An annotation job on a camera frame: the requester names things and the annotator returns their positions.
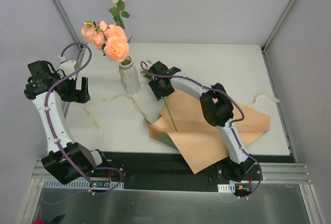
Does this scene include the left white cable duct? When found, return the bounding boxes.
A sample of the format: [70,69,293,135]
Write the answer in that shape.
[43,178,124,190]

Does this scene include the green wrapping paper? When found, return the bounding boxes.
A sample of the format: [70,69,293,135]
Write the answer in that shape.
[144,115,179,152]

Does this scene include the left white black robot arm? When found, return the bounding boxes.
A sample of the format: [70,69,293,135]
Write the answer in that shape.
[24,61,109,185]

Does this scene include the right white cable duct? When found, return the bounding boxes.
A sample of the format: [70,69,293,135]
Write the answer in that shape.
[217,183,236,193]

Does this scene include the right aluminium frame post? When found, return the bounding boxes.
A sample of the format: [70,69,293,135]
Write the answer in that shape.
[261,0,298,54]

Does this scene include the red black object bottom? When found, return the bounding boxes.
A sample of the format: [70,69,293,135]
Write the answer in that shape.
[32,214,66,224]

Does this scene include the purple cable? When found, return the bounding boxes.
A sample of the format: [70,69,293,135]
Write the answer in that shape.
[44,42,124,196]
[140,61,264,201]

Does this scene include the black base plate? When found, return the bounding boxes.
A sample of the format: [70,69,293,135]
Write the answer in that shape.
[85,149,295,191]

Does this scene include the white cable duct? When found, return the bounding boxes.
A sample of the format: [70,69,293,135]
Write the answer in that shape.
[43,178,124,190]
[217,183,236,193]

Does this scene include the orange wrapping paper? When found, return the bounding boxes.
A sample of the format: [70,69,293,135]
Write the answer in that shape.
[149,89,272,175]

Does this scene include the left aluminium frame post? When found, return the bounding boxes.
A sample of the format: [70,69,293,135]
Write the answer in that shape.
[38,0,86,52]

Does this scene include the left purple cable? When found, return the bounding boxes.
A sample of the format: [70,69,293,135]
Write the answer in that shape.
[44,42,124,196]

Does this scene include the aluminium frame post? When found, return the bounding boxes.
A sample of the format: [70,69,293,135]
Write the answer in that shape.
[38,0,86,52]
[261,0,298,54]

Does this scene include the cream ribbon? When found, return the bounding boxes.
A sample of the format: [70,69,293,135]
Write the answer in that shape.
[84,94,279,136]

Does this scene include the pink flower bouquet green leaves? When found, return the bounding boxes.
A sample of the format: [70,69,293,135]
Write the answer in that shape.
[140,61,177,131]

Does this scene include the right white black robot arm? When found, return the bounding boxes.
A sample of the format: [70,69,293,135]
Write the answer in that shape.
[140,61,258,180]

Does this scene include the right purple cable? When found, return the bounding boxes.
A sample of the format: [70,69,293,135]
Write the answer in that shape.
[140,61,264,201]

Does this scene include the aluminium front rail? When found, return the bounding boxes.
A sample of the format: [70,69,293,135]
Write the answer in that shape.
[261,163,312,184]

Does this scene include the white ribbed ceramic vase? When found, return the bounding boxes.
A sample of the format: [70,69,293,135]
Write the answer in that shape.
[119,56,140,95]

